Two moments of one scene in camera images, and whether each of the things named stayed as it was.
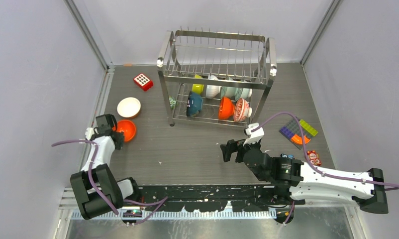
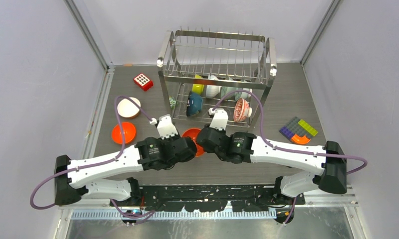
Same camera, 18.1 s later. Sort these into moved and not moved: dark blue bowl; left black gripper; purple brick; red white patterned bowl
Moved: left black gripper
Not moved: dark blue bowl; purple brick; red white patterned bowl
